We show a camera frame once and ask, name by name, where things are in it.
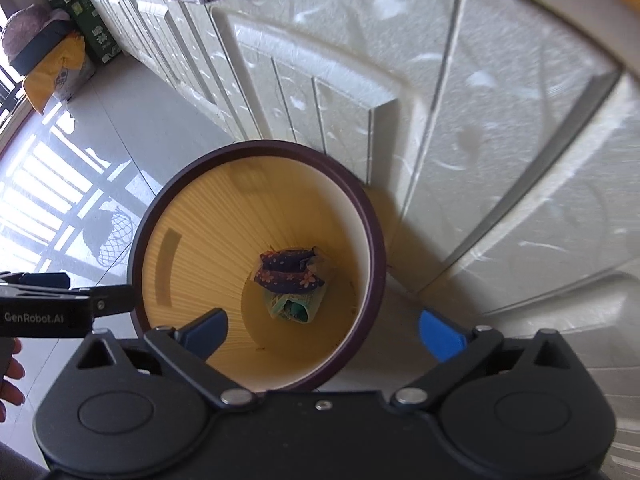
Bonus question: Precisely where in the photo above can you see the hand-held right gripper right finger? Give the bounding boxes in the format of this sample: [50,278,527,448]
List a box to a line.
[390,310,576,411]

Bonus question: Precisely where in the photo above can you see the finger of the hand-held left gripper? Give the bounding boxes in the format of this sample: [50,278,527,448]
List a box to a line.
[0,271,70,291]
[75,284,137,318]

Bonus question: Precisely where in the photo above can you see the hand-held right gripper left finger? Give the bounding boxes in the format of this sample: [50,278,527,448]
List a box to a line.
[70,308,260,411]

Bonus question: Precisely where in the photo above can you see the wooden wastebasket with purple rim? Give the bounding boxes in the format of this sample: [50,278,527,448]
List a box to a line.
[127,141,388,393]

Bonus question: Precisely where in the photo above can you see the person's left hand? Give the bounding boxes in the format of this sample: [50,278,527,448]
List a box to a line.
[0,337,26,423]

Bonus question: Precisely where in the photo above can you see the pale green plastic wrapper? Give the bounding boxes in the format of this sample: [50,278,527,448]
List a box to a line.
[264,285,327,325]

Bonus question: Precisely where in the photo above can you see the purple floral wrapper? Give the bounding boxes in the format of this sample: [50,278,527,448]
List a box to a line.
[254,246,328,293]

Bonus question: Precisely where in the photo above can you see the person's grey trousers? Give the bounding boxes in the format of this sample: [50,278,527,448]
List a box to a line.
[0,441,48,480]

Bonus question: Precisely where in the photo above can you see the black balcony railing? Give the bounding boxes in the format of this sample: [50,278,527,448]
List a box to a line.
[0,66,27,122]

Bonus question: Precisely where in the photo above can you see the yellow cloth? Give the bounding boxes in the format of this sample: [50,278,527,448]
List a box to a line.
[24,30,88,114]

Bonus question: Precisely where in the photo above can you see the white printed sack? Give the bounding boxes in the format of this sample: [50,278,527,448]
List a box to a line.
[50,50,97,102]

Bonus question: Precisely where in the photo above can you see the cream bench cabinet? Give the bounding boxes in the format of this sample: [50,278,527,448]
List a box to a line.
[70,0,640,480]

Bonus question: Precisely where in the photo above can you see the dark blue basin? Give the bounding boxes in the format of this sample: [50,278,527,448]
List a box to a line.
[10,20,74,75]

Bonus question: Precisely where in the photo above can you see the pink bag on dark box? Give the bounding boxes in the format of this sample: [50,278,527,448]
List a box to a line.
[1,3,71,59]

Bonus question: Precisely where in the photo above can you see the green cardboard box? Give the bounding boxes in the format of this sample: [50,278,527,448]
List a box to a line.
[64,0,122,66]

